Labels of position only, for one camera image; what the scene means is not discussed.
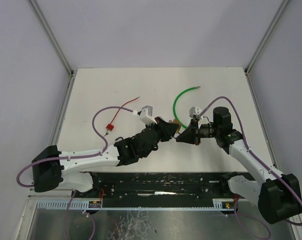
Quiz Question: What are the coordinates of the red cable lock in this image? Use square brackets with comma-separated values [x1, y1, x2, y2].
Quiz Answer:
[106, 96, 140, 132]

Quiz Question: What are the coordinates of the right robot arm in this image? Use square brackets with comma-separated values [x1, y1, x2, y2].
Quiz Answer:
[176, 106, 302, 224]

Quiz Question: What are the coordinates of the large brass padlock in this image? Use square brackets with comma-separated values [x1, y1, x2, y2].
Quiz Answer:
[169, 119, 181, 138]

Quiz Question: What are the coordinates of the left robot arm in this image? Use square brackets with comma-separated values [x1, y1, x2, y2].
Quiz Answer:
[32, 117, 179, 193]

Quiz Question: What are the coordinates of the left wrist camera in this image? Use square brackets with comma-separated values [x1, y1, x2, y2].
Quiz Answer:
[138, 105, 156, 126]

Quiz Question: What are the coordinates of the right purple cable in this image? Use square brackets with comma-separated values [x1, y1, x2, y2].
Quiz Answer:
[199, 96, 302, 238]

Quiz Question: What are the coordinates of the green cable lock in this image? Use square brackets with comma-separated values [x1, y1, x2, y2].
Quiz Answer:
[172, 85, 201, 130]

